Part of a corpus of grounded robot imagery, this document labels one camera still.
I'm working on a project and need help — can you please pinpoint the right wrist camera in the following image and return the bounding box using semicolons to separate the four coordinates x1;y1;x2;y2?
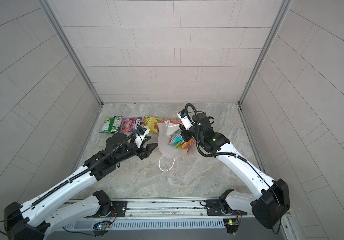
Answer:
177;110;195;131

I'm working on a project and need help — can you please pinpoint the teal snack packet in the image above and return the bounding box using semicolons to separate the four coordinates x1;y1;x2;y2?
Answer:
168;129;183;145

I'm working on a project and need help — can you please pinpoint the right circuit board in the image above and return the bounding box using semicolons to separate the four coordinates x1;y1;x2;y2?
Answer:
223;219;240;234

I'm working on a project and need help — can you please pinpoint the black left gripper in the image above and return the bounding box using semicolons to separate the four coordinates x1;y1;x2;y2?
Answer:
112;143;159;165

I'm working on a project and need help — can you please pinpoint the purple snack packet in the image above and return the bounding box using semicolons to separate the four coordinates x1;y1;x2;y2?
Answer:
120;118;143;133

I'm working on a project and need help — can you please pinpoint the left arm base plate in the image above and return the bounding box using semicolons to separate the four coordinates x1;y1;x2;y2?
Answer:
87;201;128;218

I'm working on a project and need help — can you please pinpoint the aluminium corner post left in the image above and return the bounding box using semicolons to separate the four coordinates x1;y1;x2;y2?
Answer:
37;0;103;107

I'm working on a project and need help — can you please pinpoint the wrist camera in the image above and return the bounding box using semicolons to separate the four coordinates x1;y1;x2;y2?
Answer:
135;125;150;148
177;110;195;131

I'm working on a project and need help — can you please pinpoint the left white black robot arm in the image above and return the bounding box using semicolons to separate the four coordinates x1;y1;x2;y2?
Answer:
4;132;158;240

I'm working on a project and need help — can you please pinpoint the red paper gift bag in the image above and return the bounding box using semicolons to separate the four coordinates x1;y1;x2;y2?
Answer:
157;120;196;172

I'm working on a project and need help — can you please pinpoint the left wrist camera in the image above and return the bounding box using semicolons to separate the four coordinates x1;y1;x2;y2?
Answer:
135;125;150;148

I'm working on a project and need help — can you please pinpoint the aluminium corner post right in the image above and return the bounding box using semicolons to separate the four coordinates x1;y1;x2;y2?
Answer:
239;0;292;106

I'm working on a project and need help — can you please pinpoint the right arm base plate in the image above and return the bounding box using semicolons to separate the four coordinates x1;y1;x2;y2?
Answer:
200;200;247;216

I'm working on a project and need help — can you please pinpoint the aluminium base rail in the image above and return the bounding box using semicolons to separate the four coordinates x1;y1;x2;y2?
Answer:
38;196;291;223

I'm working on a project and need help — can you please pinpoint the lime yellow snack packet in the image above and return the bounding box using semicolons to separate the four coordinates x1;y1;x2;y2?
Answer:
175;140;185;148

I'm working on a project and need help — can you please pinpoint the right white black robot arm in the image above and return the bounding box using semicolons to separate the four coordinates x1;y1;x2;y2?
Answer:
178;110;290;229

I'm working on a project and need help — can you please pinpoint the orange snack packet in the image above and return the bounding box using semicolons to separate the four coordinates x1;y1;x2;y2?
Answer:
181;139;194;150

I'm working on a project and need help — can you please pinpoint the left green circuit board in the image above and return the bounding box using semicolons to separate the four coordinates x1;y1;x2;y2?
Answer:
93;221;111;231

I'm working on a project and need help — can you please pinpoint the aluminium corner post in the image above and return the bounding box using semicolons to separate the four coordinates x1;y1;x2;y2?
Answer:
239;0;292;106
37;0;103;107

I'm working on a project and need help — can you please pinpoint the yellow green snack packet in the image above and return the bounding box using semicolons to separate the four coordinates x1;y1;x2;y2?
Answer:
143;116;163;134

